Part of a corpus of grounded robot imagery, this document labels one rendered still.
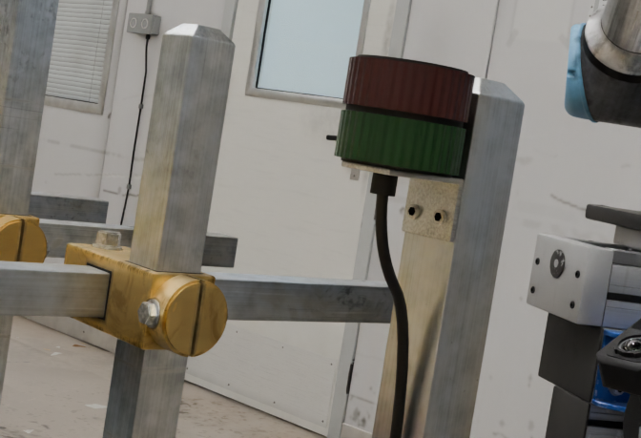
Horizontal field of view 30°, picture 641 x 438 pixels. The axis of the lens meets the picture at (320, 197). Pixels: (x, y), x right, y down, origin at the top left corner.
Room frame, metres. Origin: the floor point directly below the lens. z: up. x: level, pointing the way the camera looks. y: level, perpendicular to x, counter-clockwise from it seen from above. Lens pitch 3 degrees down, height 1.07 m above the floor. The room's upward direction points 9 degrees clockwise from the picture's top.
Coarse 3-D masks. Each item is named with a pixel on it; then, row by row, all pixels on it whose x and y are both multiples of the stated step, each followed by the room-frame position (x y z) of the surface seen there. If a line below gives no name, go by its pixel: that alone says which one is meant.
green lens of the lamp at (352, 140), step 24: (360, 120) 0.55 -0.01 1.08; (384, 120) 0.54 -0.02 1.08; (408, 120) 0.54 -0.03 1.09; (336, 144) 0.56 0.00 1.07; (360, 144) 0.55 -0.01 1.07; (384, 144) 0.54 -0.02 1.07; (408, 144) 0.54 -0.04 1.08; (432, 144) 0.54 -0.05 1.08; (456, 144) 0.55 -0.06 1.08; (408, 168) 0.54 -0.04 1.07; (432, 168) 0.54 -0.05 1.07; (456, 168) 0.56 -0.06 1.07
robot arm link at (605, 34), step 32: (608, 0) 1.40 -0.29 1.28; (640, 0) 1.33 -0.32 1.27; (576, 32) 1.46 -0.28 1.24; (608, 32) 1.41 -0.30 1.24; (640, 32) 1.37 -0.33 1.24; (576, 64) 1.45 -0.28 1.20; (608, 64) 1.41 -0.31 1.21; (640, 64) 1.40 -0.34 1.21; (576, 96) 1.46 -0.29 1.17; (608, 96) 1.45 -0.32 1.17; (640, 96) 1.44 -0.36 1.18
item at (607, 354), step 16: (640, 320) 0.82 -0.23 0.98; (624, 336) 0.80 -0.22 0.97; (640, 336) 0.79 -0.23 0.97; (608, 352) 0.79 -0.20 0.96; (624, 352) 0.78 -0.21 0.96; (640, 352) 0.77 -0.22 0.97; (608, 368) 0.78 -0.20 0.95; (624, 368) 0.77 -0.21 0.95; (640, 368) 0.76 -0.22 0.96; (608, 384) 0.79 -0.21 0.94; (624, 384) 0.78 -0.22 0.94; (640, 384) 0.77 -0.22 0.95
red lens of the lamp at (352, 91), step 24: (360, 72) 0.55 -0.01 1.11; (384, 72) 0.54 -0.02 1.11; (408, 72) 0.54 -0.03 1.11; (432, 72) 0.54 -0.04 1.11; (456, 72) 0.54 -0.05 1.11; (360, 96) 0.55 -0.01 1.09; (384, 96) 0.54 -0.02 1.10; (408, 96) 0.54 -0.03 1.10; (432, 96) 0.54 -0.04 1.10; (456, 96) 0.55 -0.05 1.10
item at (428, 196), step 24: (432, 120) 0.54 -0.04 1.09; (456, 120) 0.55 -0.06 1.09; (360, 168) 0.56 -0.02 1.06; (384, 168) 0.55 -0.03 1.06; (384, 192) 0.56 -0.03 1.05; (408, 192) 0.60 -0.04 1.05; (432, 192) 0.59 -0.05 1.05; (456, 192) 0.57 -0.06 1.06; (384, 216) 0.56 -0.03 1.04; (408, 216) 0.59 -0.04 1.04; (432, 216) 0.58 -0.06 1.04; (456, 216) 0.57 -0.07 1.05; (384, 240) 0.56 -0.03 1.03; (384, 264) 0.57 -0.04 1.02
